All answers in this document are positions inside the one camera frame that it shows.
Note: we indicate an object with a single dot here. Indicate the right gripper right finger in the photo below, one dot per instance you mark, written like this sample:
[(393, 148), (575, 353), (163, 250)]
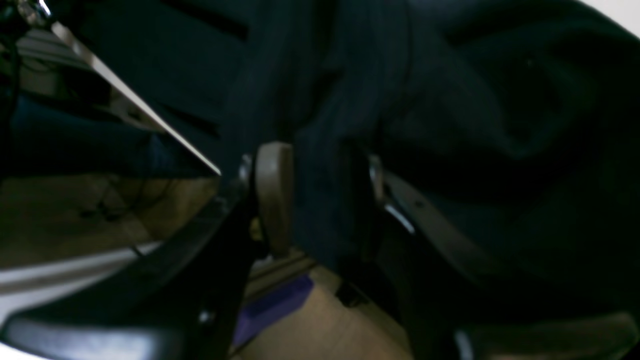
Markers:
[(456, 301)]

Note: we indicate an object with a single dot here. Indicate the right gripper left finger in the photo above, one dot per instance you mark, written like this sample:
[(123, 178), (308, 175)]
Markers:
[(181, 301)]

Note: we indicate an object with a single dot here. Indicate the black T-shirt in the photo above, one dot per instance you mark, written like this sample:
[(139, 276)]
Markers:
[(517, 119)]

